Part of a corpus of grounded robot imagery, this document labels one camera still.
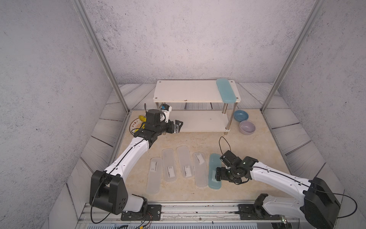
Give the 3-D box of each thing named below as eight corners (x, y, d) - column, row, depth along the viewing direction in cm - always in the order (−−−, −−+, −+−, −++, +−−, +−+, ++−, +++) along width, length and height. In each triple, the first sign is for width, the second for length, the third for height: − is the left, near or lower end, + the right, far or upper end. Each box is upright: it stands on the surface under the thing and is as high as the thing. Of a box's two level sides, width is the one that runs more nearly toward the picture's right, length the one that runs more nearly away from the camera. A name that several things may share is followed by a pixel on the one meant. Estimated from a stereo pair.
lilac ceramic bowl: (239, 136, 106) (241, 131, 102) (236, 125, 113) (238, 120, 109) (254, 136, 106) (257, 131, 102) (250, 125, 113) (252, 120, 109)
